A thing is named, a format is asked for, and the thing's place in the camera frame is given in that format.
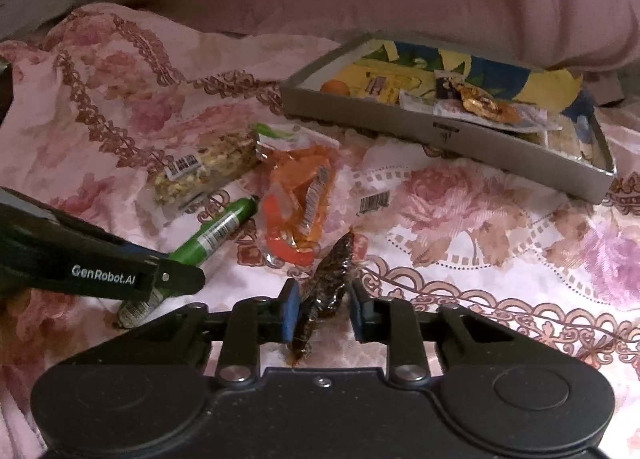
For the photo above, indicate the dark brown snack clear packet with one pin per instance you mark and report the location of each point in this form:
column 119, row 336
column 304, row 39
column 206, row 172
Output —
column 327, row 279

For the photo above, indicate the grey box cartoon print inside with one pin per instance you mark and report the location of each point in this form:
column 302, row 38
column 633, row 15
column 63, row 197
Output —
column 400, row 124

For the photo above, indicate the orange snack clear packet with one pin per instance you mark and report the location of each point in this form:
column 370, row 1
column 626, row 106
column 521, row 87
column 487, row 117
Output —
column 290, row 199

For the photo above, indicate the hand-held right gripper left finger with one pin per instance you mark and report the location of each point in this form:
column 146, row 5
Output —
column 291, row 313

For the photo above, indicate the green white snack packet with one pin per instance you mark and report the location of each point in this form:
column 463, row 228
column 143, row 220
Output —
column 285, row 131

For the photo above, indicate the green tube snack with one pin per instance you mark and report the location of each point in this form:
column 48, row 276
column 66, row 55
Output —
column 215, row 234

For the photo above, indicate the nut bar clear packet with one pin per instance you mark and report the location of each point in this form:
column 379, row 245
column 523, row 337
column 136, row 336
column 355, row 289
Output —
column 210, row 164

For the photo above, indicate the pink floral blanket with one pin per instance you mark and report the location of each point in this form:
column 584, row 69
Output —
column 475, row 239

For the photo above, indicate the white snack packet red print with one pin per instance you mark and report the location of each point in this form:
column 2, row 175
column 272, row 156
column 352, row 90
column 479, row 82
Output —
column 425, row 106

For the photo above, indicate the yellow snack packet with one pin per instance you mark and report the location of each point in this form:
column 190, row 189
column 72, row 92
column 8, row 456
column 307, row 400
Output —
column 385, row 81

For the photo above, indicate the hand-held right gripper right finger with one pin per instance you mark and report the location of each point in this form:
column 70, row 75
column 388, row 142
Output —
column 357, row 311

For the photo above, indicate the clear packet with barcode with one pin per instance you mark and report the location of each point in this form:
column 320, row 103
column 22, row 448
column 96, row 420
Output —
column 375, row 201

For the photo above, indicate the gold foil snack packet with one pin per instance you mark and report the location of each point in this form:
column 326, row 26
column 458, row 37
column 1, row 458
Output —
column 487, row 104

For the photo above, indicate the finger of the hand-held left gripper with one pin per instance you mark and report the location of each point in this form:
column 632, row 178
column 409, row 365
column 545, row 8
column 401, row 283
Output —
column 180, row 279
column 115, row 245

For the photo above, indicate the small orange fruit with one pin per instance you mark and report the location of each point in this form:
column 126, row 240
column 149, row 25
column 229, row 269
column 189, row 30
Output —
column 333, row 87

